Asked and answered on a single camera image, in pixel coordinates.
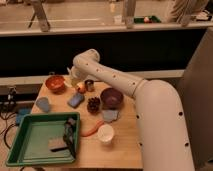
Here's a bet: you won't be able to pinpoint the yellow banana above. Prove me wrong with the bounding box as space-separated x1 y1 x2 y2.
67 67 80 87

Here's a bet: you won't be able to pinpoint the blue sponge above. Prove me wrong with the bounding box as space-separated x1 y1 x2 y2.
68 93 85 108

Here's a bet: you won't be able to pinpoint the green bin background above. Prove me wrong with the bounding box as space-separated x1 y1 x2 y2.
134 15 161 24

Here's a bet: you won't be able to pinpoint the orange carrot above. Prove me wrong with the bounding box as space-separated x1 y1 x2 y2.
81 120 104 137

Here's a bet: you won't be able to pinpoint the white paper cup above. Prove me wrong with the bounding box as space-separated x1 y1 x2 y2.
97 124 115 145

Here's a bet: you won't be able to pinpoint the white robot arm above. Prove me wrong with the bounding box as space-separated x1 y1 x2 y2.
71 49 195 171

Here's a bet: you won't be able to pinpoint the orange round fruit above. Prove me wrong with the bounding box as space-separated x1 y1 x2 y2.
76 83 86 94

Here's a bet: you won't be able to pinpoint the orange bowl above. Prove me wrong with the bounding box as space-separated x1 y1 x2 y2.
45 75 65 92

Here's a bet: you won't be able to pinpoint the grey blue cloth piece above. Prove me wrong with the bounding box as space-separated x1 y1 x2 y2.
102 110 118 122

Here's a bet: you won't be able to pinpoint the black cables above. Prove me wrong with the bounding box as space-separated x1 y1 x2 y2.
0 87 21 150

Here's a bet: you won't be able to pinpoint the tan sponge block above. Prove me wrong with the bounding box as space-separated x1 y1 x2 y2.
48 138 67 151

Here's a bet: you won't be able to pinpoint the small metal cup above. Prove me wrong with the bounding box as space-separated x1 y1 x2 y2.
85 79 94 92

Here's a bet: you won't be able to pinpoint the brown pine cone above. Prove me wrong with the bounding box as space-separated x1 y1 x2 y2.
87 97 101 113

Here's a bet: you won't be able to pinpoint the purple bowl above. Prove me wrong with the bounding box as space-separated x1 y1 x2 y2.
100 87 124 109

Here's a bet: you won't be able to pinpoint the green plastic tray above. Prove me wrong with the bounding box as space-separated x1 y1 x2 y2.
6 112 80 167

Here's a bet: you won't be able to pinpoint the blue box on floor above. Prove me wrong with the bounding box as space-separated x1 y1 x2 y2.
15 108 31 125

